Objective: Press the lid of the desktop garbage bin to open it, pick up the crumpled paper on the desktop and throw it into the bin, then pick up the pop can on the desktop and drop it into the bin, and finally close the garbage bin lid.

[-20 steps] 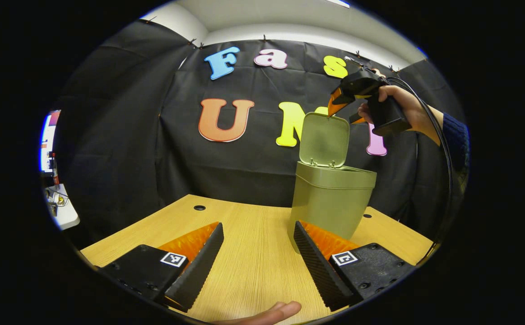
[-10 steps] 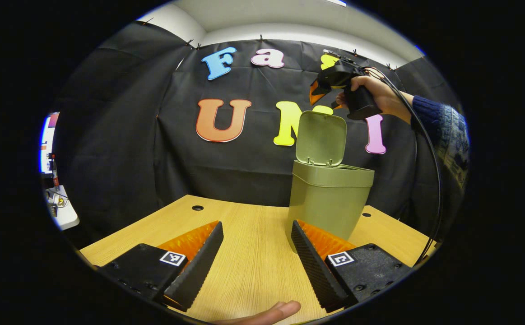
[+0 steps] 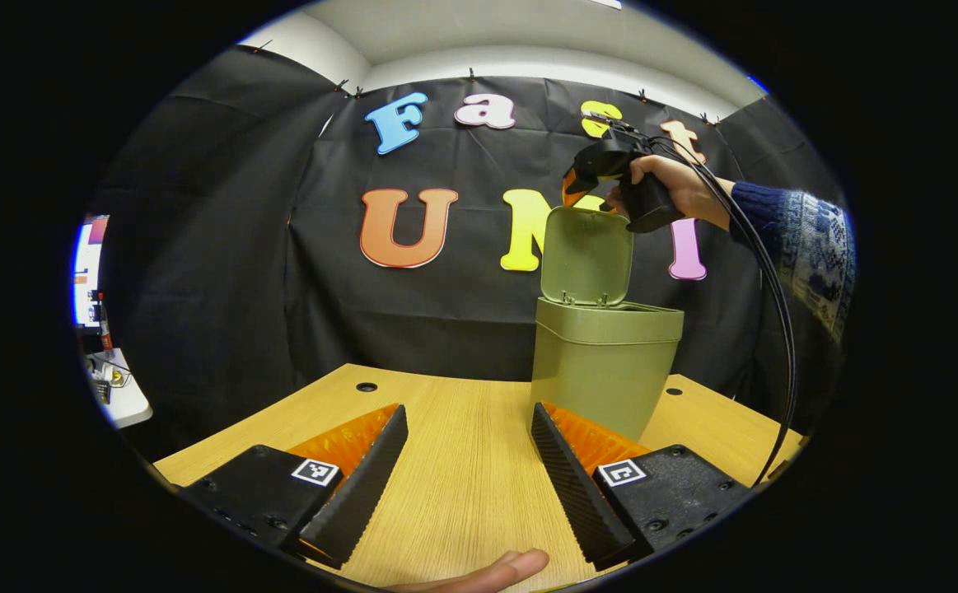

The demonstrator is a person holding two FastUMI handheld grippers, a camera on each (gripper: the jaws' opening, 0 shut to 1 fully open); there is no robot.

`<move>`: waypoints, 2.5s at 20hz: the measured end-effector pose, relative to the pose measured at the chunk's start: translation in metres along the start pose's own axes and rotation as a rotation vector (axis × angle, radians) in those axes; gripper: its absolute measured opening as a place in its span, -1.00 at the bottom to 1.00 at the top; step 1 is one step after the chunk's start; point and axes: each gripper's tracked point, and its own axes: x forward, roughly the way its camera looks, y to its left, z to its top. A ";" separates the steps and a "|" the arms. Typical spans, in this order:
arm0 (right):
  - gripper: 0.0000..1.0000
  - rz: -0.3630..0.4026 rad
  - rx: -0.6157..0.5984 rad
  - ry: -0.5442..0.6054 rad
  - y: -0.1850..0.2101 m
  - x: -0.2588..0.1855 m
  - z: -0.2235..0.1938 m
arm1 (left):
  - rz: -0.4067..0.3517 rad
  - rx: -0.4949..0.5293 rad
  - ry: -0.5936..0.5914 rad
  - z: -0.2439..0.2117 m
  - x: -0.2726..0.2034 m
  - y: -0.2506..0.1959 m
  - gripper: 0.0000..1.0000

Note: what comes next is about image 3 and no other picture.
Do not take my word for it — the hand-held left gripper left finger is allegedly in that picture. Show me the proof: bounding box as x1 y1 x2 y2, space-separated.
180 404 409 571

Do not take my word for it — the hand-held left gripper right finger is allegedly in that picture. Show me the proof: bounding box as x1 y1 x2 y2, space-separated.
530 402 755 571

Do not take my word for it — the green desktop garbage bin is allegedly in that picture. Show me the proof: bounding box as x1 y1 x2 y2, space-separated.
530 206 685 441

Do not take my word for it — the wooden desktop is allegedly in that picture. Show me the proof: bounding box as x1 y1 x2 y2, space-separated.
153 364 809 592

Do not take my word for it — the white side table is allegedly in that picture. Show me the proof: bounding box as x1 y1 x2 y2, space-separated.
83 350 154 429

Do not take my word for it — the computer monitor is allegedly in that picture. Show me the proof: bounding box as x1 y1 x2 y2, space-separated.
73 216 110 329

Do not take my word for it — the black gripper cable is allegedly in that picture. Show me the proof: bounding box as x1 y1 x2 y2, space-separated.
586 111 799 487

